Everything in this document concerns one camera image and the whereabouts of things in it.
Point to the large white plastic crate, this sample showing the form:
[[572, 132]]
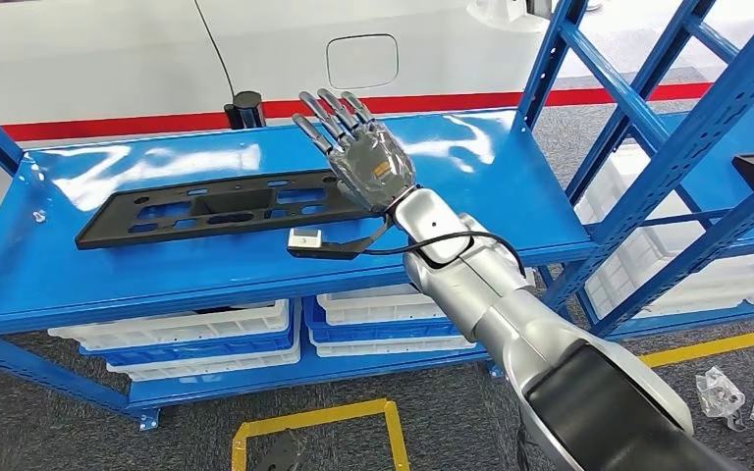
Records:
[[741, 273]]

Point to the small white clip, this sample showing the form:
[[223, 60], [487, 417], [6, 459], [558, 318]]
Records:
[[39, 214]]

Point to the blue plastic crate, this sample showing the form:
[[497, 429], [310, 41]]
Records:
[[234, 343], [377, 330]]

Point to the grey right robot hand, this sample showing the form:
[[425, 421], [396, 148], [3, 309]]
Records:
[[370, 169]]

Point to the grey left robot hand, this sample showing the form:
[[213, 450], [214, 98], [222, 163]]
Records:
[[283, 455]]

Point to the red floor tape stripe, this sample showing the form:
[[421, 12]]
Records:
[[448, 103]]

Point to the black bracket part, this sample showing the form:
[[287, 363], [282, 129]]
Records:
[[221, 309]]

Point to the yellow floor tape square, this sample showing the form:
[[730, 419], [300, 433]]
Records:
[[709, 351], [325, 413]]

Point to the black cylindrical post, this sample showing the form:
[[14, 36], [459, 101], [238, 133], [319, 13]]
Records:
[[247, 110]]

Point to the blue metal shelf rack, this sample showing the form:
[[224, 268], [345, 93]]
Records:
[[702, 182], [221, 279]]

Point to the white car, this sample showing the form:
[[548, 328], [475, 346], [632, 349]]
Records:
[[123, 58]]

